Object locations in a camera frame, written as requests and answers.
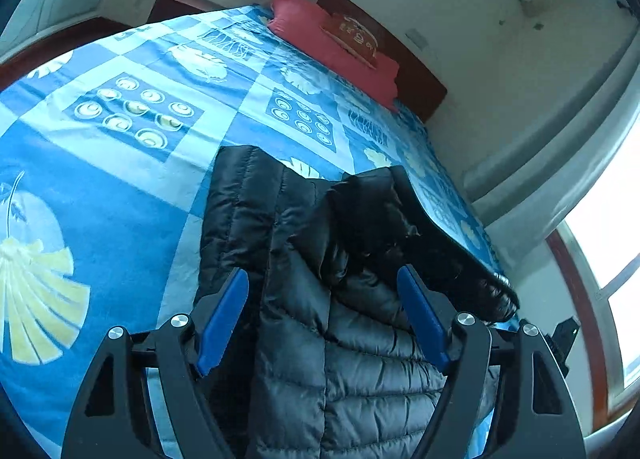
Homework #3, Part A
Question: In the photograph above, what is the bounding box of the blue patterned bed sheet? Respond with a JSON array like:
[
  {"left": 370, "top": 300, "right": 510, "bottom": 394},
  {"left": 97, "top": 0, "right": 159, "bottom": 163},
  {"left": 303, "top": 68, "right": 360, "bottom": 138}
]
[{"left": 1, "top": 5, "right": 504, "bottom": 458}]

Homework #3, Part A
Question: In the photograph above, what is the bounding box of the small brown embroidered cushion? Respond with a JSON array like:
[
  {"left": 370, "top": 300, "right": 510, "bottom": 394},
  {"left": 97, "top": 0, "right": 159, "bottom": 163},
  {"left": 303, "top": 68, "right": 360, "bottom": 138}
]
[{"left": 321, "top": 13, "right": 378, "bottom": 68}]

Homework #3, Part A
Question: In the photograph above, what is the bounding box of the right window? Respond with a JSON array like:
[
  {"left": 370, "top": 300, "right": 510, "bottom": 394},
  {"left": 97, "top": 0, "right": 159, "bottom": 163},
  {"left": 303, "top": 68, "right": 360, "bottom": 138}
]
[{"left": 547, "top": 123, "right": 639, "bottom": 430}]

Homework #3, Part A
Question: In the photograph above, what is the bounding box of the red pillow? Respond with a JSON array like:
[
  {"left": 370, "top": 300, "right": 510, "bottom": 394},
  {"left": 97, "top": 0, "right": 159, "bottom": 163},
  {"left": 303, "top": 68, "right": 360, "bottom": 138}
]
[{"left": 268, "top": 0, "right": 399, "bottom": 112}]

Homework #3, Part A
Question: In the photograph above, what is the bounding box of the wooden nightstand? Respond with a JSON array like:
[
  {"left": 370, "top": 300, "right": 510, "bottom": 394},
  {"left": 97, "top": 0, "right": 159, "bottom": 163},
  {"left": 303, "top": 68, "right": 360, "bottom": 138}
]
[{"left": 146, "top": 0, "right": 224, "bottom": 24}]

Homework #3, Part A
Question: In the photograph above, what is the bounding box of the dark wooden headboard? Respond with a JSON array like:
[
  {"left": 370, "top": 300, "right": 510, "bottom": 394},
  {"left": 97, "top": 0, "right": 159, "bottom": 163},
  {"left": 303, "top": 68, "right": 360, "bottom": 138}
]
[{"left": 317, "top": 0, "right": 447, "bottom": 122}]

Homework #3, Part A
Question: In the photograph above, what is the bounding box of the wall socket plate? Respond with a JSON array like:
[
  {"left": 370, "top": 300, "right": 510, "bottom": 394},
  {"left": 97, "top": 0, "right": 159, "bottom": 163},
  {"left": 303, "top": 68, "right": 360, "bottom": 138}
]
[{"left": 405, "top": 28, "right": 428, "bottom": 51}]

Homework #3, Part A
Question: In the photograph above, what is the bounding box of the black quilted down jacket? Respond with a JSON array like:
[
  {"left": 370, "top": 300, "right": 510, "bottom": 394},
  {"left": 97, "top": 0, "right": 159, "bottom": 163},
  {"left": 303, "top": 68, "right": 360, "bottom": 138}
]
[{"left": 198, "top": 146, "right": 518, "bottom": 458}]

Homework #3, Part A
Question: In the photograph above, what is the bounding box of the right grey curtain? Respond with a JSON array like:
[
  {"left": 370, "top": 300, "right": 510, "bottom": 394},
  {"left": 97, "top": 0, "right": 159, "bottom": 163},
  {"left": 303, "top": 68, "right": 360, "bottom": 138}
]
[{"left": 463, "top": 34, "right": 639, "bottom": 268}]

